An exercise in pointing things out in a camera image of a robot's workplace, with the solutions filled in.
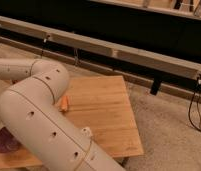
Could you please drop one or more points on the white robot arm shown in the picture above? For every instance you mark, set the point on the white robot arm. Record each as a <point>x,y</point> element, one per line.
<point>28,110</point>

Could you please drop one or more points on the wooden table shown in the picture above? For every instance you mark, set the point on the wooden table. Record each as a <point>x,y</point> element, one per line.
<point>102,104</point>

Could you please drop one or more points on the white plastic bottle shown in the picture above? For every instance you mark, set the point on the white plastic bottle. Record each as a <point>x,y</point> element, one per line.
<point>87,132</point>

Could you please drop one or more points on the dark purple bowl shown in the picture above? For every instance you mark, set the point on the dark purple bowl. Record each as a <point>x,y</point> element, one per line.
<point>8,143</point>

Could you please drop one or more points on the grey metal rail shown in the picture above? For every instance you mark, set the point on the grey metal rail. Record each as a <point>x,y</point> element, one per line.
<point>137,56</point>

